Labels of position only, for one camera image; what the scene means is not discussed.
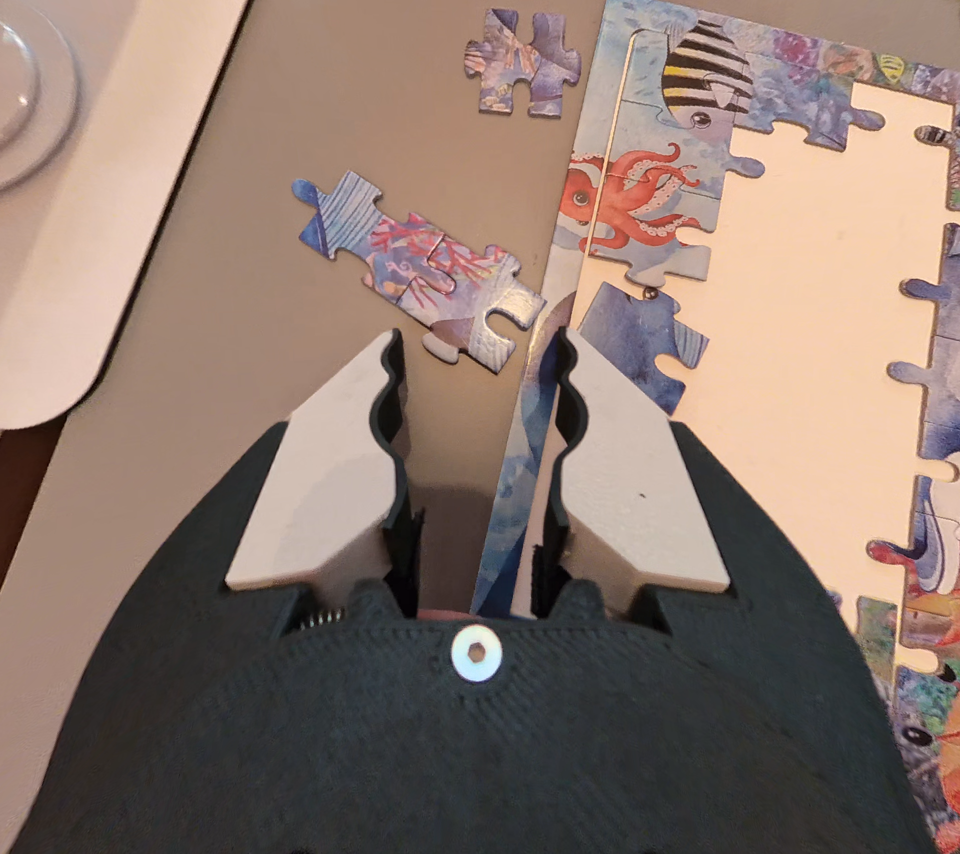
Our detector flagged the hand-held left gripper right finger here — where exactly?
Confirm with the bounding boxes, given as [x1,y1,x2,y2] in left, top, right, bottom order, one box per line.
[531,326,732,620]

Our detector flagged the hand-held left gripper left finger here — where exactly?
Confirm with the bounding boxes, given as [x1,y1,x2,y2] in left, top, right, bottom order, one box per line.
[225,327,425,619]

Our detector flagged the solid blue whale puzzle piece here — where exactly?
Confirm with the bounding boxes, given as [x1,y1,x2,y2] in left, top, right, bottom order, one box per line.
[576,281,711,418]

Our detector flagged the joined striped coral puzzle pieces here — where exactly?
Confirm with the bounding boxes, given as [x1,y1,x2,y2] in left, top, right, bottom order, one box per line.
[291,170,546,376]

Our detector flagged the ocean jigsaw puzzle board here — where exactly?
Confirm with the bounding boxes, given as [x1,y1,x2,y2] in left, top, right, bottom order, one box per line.
[468,0,960,854]

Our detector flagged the purple branch-patterned puzzle piece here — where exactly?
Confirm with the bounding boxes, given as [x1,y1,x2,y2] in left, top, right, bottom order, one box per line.
[463,7,584,119]

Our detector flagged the clear glass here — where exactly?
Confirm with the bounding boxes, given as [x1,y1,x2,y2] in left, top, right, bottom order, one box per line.
[0,0,82,195]

